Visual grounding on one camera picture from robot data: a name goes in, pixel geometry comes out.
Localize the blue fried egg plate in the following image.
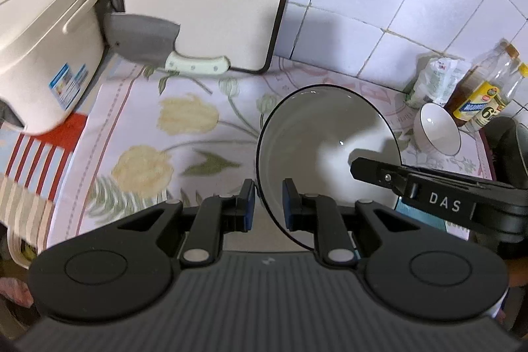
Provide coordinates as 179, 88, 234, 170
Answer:
396, 197, 446, 231

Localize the steel cleaver white handle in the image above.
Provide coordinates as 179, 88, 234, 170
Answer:
103, 13, 230, 75

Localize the black wok with glass lid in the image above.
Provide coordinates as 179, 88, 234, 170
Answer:
484, 116, 528, 189

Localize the white rice cooker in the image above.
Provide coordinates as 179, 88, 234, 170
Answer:
1, 0, 105, 135

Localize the floral tablecloth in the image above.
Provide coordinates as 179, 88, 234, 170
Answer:
46, 56, 492, 246

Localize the striped red cloth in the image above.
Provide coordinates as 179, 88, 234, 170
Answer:
1, 113, 88, 269

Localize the clear white vinegar bottle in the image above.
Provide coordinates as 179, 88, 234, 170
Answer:
465, 62, 527, 133

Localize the white bowl with dark rim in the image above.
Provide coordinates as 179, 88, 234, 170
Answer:
413, 103, 462, 156

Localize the white salt bag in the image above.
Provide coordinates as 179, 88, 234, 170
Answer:
405, 57, 472, 109

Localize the yellow label cooking wine bottle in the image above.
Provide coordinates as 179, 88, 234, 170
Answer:
444, 42, 519, 128

